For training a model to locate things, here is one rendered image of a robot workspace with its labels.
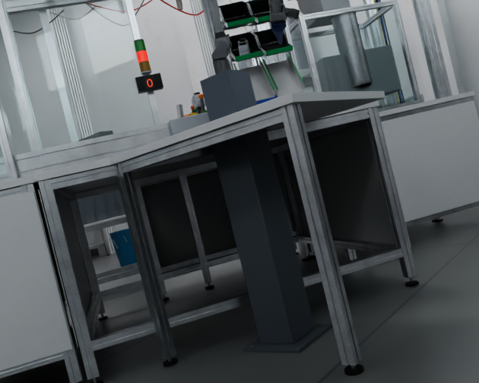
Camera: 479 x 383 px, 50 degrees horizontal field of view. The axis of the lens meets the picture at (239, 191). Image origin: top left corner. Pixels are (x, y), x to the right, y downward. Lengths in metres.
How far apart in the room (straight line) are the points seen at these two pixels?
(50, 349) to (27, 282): 0.27
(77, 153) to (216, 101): 0.61
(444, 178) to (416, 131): 0.35
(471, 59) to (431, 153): 2.51
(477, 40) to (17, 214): 4.75
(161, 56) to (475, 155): 5.46
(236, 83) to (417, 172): 1.69
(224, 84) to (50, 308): 1.09
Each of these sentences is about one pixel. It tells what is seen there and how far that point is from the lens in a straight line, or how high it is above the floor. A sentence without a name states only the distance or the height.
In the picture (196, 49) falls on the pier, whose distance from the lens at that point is 7.22.
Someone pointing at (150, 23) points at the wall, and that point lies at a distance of 8.26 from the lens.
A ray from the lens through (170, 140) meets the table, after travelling 1.85.
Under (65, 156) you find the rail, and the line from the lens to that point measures 2.20.
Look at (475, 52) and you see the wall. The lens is 5.82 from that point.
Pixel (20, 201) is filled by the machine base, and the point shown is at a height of 0.77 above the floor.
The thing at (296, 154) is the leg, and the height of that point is 0.68.
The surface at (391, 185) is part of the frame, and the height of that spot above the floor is 0.47.
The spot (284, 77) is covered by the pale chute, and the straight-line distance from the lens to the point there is 2.57.
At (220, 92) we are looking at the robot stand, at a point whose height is 0.99.
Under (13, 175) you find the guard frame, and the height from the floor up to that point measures 0.88.
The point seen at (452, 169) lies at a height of 0.41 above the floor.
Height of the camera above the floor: 0.64
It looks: 1 degrees down
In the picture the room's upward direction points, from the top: 14 degrees counter-clockwise
